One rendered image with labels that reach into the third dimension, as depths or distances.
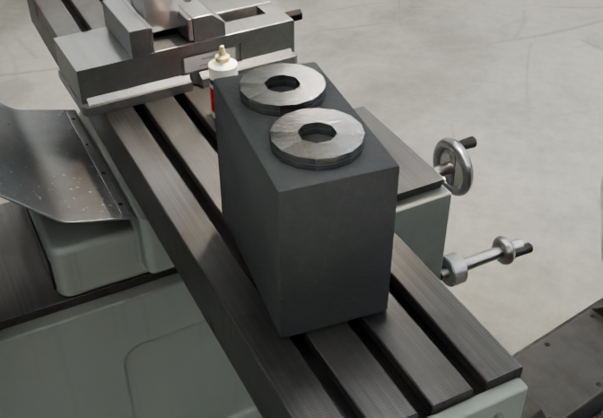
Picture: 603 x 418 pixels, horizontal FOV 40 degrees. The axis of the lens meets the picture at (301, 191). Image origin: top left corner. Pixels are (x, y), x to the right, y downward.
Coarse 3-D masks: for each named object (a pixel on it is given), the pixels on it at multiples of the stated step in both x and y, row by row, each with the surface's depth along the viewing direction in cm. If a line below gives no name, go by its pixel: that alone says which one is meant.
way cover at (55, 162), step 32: (0, 128) 119; (32, 128) 126; (64, 128) 128; (0, 160) 110; (32, 160) 118; (64, 160) 120; (96, 160) 122; (0, 192) 101; (32, 192) 108; (64, 192) 113; (96, 192) 115
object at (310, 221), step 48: (240, 96) 85; (288, 96) 83; (336, 96) 86; (240, 144) 82; (288, 144) 76; (336, 144) 76; (240, 192) 87; (288, 192) 73; (336, 192) 75; (384, 192) 77; (240, 240) 92; (288, 240) 76; (336, 240) 79; (384, 240) 81; (288, 288) 80; (336, 288) 82; (384, 288) 85; (288, 336) 84
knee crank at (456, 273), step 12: (504, 240) 157; (516, 240) 160; (480, 252) 157; (492, 252) 157; (504, 252) 157; (516, 252) 161; (528, 252) 162; (444, 264) 154; (456, 264) 152; (468, 264) 155; (480, 264) 156; (504, 264) 159; (444, 276) 153; (456, 276) 152
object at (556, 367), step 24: (600, 312) 136; (552, 336) 133; (576, 336) 133; (600, 336) 133; (528, 360) 129; (552, 360) 129; (576, 360) 129; (600, 360) 129; (528, 384) 125; (552, 384) 125; (576, 384) 125; (600, 384) 124; (528, 408) 118; (552, 408) 121; (576, 408) 121; (600, 408) 123
